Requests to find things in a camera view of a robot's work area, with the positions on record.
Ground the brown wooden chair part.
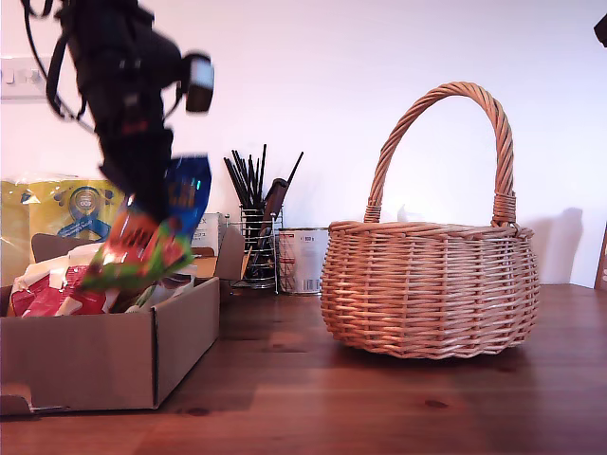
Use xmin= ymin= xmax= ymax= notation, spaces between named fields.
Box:
xmin=593 ymin=222 xmax=607 ymax=291

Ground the white wall switch plate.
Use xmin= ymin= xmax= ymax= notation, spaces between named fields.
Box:
xmin=0 ymin=57 xmax=54 ymax=100

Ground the chrome wire utensil holder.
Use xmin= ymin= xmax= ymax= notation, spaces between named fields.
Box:
xmin=229 ymin=206 xmax=285 ymax=290

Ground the woven wicker basket with handle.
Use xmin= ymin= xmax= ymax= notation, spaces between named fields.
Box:
xmin=320 ymin=81 xmax=541 ymax=360

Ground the yellow plastic package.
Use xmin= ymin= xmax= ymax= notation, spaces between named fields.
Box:
xmin=0 ymin=173 xmax=132 ymax=288

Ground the blue orange chocolate egg bag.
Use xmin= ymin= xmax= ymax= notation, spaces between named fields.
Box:
xmin=78 ymin=152 xmax=212 ymax=293

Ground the white green Galaxy egg bag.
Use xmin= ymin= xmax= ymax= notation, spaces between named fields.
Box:
xmin=67 ymin=244 xmax=196 ymax=315

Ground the red and white egg bag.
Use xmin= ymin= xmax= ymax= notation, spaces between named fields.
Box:
xmin=9 ymin=263 xmax=113 ymax=318

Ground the tin can with white label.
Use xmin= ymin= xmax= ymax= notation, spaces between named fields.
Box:
xmin=277 ymin=227 xmax=329 ymax=296

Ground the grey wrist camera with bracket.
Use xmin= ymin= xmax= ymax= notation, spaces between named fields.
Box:
xmin=177 ymin=49 xmax=215 ymax=115

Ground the brown-handled knife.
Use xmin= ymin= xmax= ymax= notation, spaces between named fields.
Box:
xmin=258 ymin=178 xmax=288 ymax=238

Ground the brown cardboard box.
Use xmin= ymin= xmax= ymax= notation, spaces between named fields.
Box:
xmin=0 ymin=226 xmax=248 ymax=418

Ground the black chopstick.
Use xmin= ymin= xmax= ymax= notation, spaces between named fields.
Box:
xmin=223 ymin=157 xmax=245 ymax=209
xmin=230 ymin=150 xmax=253 ymax=208
xmin=283 ymin=151 xmax=304 ymax=189
xmin=258 ymin=144 xmax=267 ymax=206

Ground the white Porlex box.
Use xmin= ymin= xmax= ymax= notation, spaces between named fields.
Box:
xmin=192 ymin=212 xmax=227 ymax=260

